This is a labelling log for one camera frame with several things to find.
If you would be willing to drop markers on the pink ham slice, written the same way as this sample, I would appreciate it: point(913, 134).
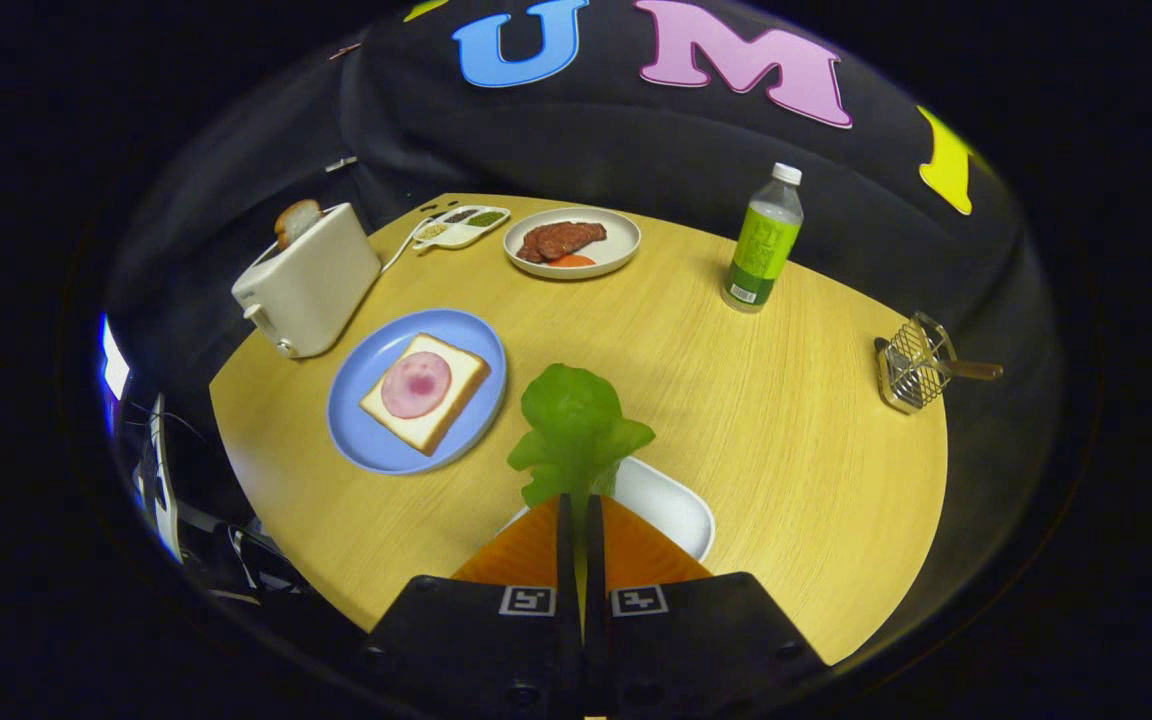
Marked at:
point(416, 385)

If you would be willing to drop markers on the red tomato slice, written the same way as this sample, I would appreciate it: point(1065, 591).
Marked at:
point(572, 261)

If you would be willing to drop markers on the copper cloth clip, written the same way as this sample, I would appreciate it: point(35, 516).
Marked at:
point(344, 50)

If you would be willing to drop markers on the bright computer screen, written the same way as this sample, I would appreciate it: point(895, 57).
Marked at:
point(116, 360)

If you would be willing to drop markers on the white square plate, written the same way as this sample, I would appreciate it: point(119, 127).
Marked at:
point(666, 505)

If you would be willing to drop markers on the green lettuce leaf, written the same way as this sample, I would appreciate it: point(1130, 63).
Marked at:
point(576, 410)

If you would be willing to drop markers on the white toaster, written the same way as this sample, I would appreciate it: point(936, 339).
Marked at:
point(316, 285)

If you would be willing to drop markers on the white curved bar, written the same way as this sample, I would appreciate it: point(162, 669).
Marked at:
point(161, 480)

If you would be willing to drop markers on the brown meat slices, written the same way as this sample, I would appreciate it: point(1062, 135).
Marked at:
point(556, 240)

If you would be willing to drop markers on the white round plate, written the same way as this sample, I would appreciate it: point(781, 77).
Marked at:
point(621, 245)

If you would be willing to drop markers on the white divided bean dish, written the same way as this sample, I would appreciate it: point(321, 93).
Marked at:
point(456, 238)

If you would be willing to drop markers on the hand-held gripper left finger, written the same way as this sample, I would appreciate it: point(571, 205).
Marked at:
point(566, 560)

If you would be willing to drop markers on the white bread slice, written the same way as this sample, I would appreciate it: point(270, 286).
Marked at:
point(461, 375)

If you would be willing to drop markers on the browned toast slice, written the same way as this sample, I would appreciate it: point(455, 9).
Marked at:
point(296, 218)

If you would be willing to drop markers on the black backdrop cloth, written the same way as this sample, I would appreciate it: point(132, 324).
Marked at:
point(636, 150)

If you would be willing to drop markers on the silver cloth clip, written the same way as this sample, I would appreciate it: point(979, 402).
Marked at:
point(341, 163)

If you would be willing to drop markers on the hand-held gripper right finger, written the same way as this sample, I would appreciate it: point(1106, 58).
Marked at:
point(594, 560)

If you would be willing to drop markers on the green label plastic bottle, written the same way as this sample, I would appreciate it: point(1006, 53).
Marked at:
point(761, 250)

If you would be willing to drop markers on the blue round plate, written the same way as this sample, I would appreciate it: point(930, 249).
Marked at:
point(366, 420)

